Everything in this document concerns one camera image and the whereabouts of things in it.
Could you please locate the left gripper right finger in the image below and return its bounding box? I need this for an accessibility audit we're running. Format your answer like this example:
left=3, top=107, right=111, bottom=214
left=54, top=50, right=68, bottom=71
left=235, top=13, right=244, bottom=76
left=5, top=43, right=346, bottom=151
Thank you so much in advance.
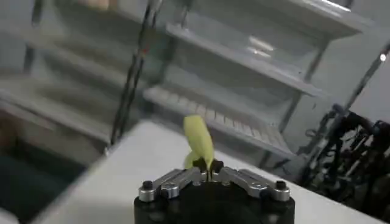
left=210, top=158, right=291, bottom=202

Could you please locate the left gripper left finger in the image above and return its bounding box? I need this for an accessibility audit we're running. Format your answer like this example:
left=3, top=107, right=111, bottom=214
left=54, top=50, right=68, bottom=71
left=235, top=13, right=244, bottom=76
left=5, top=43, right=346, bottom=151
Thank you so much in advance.
left=138, top=157, right=208, bottom=203

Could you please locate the yellow-green cloth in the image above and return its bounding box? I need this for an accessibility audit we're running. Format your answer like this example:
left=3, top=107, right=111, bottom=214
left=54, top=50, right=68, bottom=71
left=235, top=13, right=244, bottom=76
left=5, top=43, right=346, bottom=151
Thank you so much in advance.
left=182, top=114, right=216, bottom=171

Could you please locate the black tripod stands cluster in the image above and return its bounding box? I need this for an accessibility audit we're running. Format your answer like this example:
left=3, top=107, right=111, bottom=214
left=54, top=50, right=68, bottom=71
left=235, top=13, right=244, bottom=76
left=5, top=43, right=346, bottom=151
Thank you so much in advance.
left=297, top=103, right=390, bottom=222

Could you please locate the white metal shelf rack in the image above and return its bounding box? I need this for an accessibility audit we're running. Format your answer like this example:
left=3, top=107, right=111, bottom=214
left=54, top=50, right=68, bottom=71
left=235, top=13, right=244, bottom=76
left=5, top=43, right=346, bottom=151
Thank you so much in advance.
left=0, top=0, right=377, bottom=183

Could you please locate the black hanging cable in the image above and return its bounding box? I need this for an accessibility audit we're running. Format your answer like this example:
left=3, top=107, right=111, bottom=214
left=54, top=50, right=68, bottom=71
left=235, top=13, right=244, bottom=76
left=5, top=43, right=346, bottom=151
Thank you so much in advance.
left=108, top=0, right=161, bottom=147

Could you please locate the black vertical post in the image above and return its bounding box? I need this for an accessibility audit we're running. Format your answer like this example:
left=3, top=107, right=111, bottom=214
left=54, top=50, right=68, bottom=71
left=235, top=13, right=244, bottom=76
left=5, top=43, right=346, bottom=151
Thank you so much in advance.
left=341, top=42, right=390, bottom=114

